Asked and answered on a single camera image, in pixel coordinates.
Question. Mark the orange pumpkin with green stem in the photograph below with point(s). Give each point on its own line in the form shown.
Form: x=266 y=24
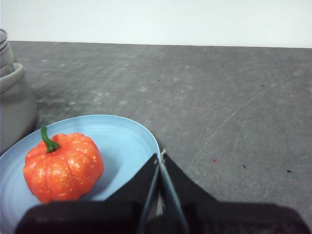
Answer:
x=63 y=170

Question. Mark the pale green electric steamer pot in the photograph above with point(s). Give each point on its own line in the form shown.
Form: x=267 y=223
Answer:
x=14 y=109

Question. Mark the blue round plate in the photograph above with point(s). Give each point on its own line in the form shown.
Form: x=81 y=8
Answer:
x=117 y=146

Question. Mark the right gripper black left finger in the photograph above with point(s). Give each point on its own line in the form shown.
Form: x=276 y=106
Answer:
x=139 y=187

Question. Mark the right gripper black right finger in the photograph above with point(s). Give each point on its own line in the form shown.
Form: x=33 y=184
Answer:
x=182 y=187

